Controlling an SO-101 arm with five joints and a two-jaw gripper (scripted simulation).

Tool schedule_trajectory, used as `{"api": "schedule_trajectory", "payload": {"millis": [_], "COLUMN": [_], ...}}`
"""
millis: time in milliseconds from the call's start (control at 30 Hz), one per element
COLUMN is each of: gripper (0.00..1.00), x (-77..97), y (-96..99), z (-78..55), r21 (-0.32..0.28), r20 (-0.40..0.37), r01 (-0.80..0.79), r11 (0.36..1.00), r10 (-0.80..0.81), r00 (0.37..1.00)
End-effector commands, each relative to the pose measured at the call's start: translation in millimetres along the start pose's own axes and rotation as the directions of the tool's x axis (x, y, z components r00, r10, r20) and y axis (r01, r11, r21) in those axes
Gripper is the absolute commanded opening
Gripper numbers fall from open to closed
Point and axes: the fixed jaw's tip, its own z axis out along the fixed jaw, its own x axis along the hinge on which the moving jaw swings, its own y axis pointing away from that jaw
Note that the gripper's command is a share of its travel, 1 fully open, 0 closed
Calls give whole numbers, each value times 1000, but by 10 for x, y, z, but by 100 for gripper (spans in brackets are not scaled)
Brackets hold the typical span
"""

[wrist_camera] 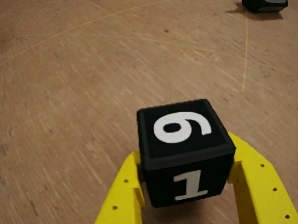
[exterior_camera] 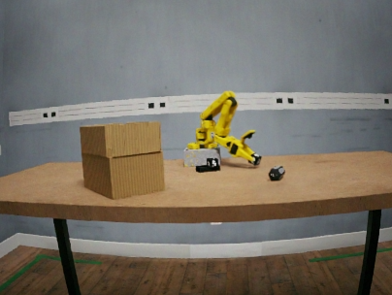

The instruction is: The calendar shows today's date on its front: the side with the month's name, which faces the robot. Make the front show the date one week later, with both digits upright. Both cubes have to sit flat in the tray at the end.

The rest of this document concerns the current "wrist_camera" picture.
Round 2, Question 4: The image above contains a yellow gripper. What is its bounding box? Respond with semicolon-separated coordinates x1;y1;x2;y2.
94;132;298;224

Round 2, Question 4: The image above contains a black digit cube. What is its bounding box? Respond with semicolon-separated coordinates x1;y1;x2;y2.
136;98;236;208

